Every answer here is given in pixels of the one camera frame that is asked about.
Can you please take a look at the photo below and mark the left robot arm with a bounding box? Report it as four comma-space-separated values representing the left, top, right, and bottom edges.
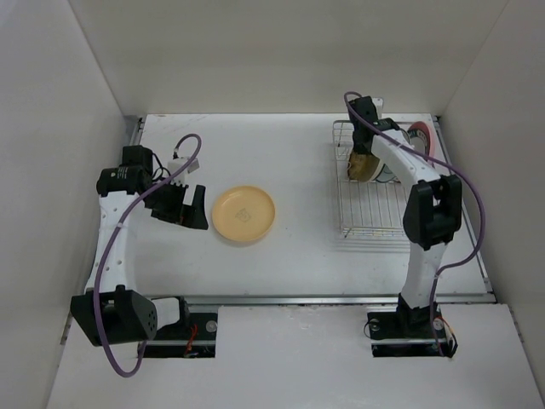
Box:
70, 145, 209, 346

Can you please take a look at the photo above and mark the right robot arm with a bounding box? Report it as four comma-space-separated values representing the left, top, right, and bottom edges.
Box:
344, 93, 462, 338

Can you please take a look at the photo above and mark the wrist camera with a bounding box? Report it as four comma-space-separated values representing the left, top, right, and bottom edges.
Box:
167, 157, 199, 186
372, 97, 384, 118

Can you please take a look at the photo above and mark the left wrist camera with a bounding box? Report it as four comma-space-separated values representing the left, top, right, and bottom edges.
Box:
167, 157, 199, 186

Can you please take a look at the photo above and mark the cream white bear plate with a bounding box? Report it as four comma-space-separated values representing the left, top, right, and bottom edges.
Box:
347, 150, 381, 182

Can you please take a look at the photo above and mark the aluminium front rail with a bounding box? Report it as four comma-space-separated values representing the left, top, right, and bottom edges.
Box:
91, 291, 497, 308

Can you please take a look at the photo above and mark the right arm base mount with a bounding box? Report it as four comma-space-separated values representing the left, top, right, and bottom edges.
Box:
364, 310, 458, 358

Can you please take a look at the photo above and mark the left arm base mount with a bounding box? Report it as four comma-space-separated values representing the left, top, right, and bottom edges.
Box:
143, 312, 218, 359

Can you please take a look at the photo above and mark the pink plate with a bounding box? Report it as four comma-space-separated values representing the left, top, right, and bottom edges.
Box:
407, 121, 435, 157

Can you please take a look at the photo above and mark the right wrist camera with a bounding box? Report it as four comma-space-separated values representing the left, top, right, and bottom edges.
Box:
372, 97, 384, 118

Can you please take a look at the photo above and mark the chrome wire dish rack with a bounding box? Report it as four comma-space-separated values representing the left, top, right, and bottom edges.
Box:
331, 120, 438, 239

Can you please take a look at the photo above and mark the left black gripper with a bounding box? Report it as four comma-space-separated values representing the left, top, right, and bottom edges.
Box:
145, 176, 207, 229

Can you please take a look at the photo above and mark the white plate dark lettered rim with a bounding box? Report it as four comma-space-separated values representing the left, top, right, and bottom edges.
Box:
408, 129, 428, 154

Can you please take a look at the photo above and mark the tan yellow plate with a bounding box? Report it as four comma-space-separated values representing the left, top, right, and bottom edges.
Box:
211, 185, 276, 244

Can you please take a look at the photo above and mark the white plate green rim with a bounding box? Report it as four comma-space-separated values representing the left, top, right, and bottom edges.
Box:
375, 164, 399, 183

